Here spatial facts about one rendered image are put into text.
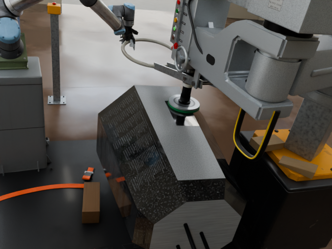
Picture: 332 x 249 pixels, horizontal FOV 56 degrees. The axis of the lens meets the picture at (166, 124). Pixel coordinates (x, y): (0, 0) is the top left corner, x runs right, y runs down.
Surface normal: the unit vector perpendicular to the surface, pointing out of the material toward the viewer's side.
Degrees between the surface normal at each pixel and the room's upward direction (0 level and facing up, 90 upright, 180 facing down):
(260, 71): 90
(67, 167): 0
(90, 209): 0
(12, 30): 51
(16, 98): 90
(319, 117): 90
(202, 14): 90
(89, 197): 0
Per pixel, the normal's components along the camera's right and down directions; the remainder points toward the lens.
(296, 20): -0.90, 0.09
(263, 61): -0.76, 0.23
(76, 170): 0.15, -0.84
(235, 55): 0.40, 0.53
